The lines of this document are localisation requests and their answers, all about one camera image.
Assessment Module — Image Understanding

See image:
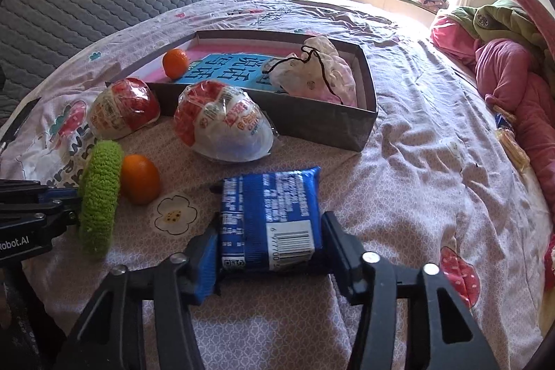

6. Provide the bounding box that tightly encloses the green garment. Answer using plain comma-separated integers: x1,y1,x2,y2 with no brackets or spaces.
446,0,554,85

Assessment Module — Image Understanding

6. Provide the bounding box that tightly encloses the shallow grey cardboard box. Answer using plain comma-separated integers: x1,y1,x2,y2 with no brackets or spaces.
107,29,377,152

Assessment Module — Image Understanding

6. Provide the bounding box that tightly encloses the pink and blue book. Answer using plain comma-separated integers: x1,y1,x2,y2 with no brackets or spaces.
132,42,301,92

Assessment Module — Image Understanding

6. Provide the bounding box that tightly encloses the pink quilt pile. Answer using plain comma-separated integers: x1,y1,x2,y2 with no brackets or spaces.
431,17,554,209

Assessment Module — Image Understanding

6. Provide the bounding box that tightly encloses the red white bun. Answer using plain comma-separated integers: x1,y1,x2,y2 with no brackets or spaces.
174,80,275,163

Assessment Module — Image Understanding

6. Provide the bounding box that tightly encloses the crumpled white drawstring bag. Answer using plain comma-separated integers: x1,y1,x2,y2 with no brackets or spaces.
262,36,358,107

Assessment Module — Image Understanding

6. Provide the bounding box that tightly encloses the small orange mandarin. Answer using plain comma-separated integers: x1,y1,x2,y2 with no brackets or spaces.
162,48,189,80

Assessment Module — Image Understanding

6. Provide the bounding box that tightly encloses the blue snack packet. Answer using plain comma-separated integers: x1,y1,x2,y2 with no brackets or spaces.
219,166,323,272

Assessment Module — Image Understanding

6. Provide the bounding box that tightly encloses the yellow snack packet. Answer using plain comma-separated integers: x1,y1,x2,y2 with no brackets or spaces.
495,128,530,174

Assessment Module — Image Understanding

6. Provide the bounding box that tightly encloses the large orange mandarin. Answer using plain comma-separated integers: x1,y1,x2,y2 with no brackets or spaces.
120,154,161,206

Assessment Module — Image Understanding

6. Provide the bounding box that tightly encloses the green crocheted ring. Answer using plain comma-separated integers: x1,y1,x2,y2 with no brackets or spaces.
77,139,125,260

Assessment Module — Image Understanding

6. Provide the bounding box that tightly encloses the pink floral bedsheet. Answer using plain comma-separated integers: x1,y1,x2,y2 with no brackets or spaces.
1,0,551,369

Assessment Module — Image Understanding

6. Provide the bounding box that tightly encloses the patterned cushion on sill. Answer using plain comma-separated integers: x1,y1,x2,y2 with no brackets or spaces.
419,0,450,13

